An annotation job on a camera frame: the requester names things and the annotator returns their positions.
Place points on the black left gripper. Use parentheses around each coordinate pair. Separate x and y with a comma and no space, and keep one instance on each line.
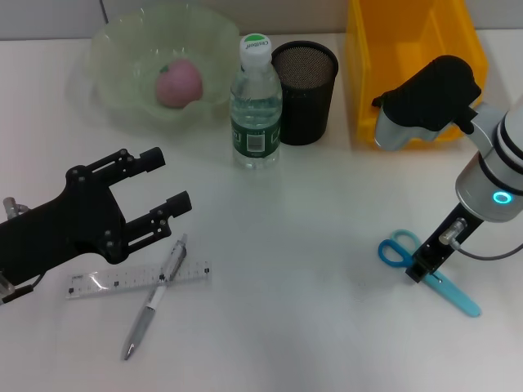
(61,232)

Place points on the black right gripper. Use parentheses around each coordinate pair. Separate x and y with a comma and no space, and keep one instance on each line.
(449,241)

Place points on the blue scissors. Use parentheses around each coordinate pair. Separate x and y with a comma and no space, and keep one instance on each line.
(392,251)

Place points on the silver white ballpoint pen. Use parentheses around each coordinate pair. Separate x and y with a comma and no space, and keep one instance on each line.
(153,298)

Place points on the pink peach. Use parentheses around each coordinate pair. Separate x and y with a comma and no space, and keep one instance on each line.
(177,85)

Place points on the clear green-label water bottle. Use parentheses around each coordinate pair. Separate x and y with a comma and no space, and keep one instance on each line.
(255,106)

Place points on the clear plastic ruler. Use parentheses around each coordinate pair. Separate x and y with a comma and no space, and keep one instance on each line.
(110,281)

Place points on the pale green fruit plate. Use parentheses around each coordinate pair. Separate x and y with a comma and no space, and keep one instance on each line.
(114,81)

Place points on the black mesh pen holder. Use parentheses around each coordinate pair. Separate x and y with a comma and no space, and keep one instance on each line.
(306,114)

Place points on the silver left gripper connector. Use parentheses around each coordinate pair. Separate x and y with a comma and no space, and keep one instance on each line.
(12,206)

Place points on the yellow plastic bin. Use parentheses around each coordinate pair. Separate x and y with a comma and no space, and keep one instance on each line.
(376,41)

